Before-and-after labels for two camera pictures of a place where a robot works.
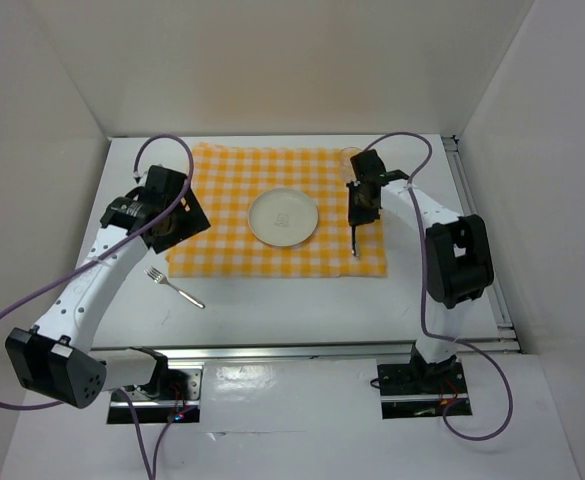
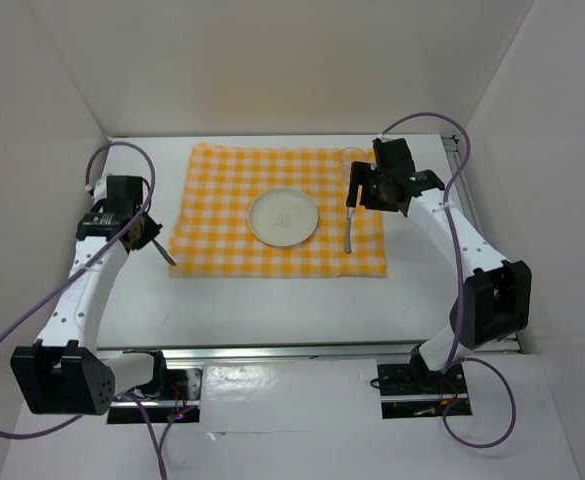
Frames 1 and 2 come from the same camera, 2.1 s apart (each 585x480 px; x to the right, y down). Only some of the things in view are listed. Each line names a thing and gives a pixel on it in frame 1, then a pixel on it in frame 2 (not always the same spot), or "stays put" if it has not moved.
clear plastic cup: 347,171 stays put
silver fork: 162,279 → 165,253
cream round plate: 283,216 stays put
